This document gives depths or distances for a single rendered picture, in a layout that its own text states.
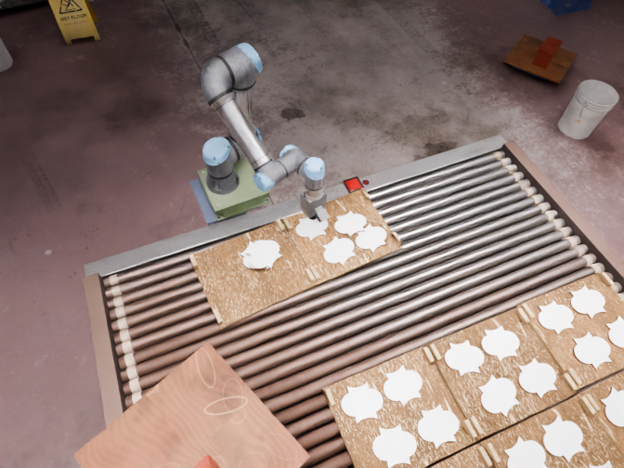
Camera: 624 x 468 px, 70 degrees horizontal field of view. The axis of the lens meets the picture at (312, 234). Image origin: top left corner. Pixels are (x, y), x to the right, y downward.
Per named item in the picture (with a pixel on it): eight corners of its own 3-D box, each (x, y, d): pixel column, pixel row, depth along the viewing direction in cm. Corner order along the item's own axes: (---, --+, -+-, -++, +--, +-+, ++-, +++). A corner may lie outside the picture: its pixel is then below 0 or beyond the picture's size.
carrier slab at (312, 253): (280, 222, 196) (280, 219, 195) (361, 190, 207) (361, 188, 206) (317, 286, 179) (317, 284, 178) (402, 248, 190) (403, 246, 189)
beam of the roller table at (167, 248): (88, 271, 188) (83, 264, 183) (496, 142, 236) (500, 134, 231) (91, 288, 183) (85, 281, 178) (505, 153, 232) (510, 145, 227)
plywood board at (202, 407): (75, 455, 135) (73, 454, 133) (208, 343, 155) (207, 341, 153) (174, 606, 116) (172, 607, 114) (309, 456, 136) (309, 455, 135)
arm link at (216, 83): (188, 64, 145) (270, 191, 156) (216, 51, 150) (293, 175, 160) (182, 77, 156) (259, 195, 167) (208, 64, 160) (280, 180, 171)
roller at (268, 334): (125, 384, 161) (121, 381, 156) (555, 221, 206) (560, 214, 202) (127, 397, 158) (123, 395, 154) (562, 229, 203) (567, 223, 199)
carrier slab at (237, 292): (189, 258, 185) (188, 256, 183) (279, 222, 196) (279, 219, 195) (220, 330, 168) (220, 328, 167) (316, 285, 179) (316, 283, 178)
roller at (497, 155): (106, 281, 183) (101, 276, 179) (497, 154, 228) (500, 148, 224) (108, 292, 181) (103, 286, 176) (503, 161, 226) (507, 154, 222)
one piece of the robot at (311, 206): (317, 206, 165) (315, 231, 178) (335, 195, 168) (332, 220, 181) (298, 186, 170) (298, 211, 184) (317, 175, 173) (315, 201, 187)
